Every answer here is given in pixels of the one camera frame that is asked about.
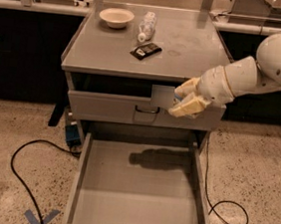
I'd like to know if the black cable floor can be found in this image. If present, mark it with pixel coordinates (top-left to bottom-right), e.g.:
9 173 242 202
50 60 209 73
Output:
4 135 83 224
197 137 257 224

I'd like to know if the blue tape cross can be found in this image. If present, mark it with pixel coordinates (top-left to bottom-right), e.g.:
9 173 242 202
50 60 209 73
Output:
24 208 60 224

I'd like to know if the white bowl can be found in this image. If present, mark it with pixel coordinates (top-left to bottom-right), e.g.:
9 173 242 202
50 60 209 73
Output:
100 8 135 29

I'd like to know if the open grey middle drawer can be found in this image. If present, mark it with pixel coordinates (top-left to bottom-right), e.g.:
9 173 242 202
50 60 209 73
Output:
62 134 210 224

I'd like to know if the black cable left floor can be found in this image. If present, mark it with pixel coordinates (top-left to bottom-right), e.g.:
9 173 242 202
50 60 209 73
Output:
4 135 83 224

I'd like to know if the black cable right floor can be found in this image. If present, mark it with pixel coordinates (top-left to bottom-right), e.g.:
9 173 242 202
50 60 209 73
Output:
197 137 257 224

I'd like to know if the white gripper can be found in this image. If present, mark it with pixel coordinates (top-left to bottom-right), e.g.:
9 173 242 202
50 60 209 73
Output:
168 66 234 117

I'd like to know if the black snack packet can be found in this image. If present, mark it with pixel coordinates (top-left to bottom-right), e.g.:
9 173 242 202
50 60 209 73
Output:
131 42 162 60

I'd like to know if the dark counter cabinet left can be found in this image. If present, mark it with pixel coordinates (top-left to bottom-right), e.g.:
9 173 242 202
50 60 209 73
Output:
0 8 84 104

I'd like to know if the silver blue redbull can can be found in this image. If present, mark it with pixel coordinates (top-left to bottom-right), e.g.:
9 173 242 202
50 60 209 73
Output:
150 85 182 109

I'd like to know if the clear plastic water bottle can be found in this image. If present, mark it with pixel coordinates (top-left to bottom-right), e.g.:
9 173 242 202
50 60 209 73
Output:
138 12 156 43

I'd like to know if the blue power adapter box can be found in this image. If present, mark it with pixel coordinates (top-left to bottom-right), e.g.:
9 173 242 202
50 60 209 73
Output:
65 124 81 147

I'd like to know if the dark counter cabinet right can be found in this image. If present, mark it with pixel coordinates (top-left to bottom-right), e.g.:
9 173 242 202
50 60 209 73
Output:
218 30 281 125

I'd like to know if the grey top drawer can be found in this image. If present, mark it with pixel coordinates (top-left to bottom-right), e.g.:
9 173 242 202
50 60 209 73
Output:
68 90 225 131

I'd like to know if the grey drawer cabinet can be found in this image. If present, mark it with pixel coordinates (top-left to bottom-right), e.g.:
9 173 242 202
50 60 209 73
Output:
62 3 229 147

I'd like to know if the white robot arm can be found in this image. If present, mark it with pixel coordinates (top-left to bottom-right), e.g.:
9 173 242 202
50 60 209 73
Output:
168 33 281 118

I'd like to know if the dark counter cabinet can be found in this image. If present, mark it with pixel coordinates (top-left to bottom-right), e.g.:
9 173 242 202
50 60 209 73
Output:
0 8 84 104
218 30 281 125

